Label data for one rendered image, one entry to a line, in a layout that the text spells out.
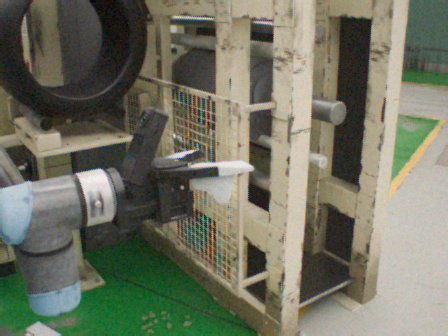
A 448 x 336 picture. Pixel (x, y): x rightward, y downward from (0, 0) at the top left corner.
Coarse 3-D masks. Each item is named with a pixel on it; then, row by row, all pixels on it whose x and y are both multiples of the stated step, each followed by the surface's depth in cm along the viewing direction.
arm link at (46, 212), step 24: (0, 192) 59; (24, 192) 59; (48, 192) 60; (72, 192) 61; (0, 216) 57; (24, 216) 58; (48, 216) 60; (72, 216) 61; (24, 240) 60; (48, 240) 60
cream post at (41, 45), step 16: (48, 0) 185; (32, 16) 183; (48, 16) 187; (32, 32) 185; (48, 32) 189; (32, 48) 187; (48, 48) 190; (32, 64) 189; (48, 64) 192; (48, 80) 194; (48, 160) 203; (64, 160) 208; (48, 176) 205; (80, 240) 223; (80, 256) 225; (80, 272) 227
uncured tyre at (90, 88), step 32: (0, 0) 145; (32, 0) 147; (96, 0) 186; (128, 0) 167; (0, 32) 146; (128, 32) 189; (0, 64) 150; (96, 64) 194; (128, 64) 173; (32, 96) 157; (64, 96) 163; (96, 96) 169
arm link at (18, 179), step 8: (0, 144) 68; (0, 152) 68; (0, 160) 67; (8, 160) 69; (0, 168) 67; (8, 168) 69; (16, 168) 71; (0, 176) 67; (8, 176) 68; (16, 176) 70; (0, 184) 67; (8, 184) 68; (16, 184) 70
